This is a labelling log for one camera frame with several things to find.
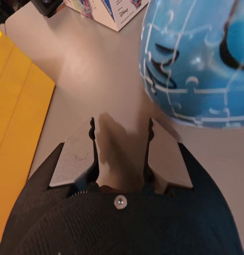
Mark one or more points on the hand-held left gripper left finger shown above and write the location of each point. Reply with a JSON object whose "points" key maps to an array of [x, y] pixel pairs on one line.
{"points": [[74, 161]]}

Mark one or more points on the yellow plastic bin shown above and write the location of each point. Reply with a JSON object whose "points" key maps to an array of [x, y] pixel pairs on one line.
{"points": [[14, 119]]}

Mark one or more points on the blue cartoon puzzle ball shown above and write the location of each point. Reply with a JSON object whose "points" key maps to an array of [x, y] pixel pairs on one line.
{"points": [[197, 69]]}

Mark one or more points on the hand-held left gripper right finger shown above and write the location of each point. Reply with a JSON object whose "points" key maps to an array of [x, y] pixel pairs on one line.
{"points": [[167, 161]]}

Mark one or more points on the black electronic device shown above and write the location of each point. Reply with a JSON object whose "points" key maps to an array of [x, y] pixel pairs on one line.
{"points": [[47, 7]]}

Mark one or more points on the printed cardboard puzzle box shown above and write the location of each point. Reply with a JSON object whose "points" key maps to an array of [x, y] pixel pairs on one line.
{"points": [[118, 12]]}

